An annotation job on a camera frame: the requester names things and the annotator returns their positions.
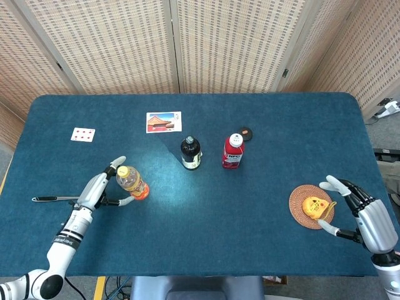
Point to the black metal bar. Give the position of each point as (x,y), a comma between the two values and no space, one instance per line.
(387,152)

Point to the yellow-capped orange tea bottle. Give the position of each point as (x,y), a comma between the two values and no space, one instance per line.
(132,184)

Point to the red-pip playing card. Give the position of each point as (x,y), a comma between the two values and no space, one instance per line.
(82,135)

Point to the black round disc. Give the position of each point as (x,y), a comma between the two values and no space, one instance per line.
(247,132)

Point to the grey robot torso base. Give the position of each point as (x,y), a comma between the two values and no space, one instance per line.
(197,289)

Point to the dark glass bottle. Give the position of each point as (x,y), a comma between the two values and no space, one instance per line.
(190,154)

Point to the yellow plush charm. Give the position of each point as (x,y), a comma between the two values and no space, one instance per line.
(314,207)

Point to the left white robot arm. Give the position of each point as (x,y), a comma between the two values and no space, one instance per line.
(62,247)

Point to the round woven rattan coaster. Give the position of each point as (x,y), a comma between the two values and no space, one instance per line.
(298,203)

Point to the woven folding screen panel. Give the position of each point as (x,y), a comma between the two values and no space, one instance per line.
(109,47)
(237,47)
(22,62)
(356,47)

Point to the palace picture postcard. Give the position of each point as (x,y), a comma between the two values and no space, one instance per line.
(162,122)

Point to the blue felt tablecloth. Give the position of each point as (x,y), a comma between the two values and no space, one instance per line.
(200,237)

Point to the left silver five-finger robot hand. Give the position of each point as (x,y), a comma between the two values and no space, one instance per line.
(92,190)

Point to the red white-capped drink bottle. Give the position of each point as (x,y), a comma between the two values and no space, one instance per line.
(232,154)

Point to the beige fabric seat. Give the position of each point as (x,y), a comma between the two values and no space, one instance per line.
(390,175)

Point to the white device on floor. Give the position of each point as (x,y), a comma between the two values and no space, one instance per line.
(389,109)

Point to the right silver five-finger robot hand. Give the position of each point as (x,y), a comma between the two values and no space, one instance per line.
(373,225)

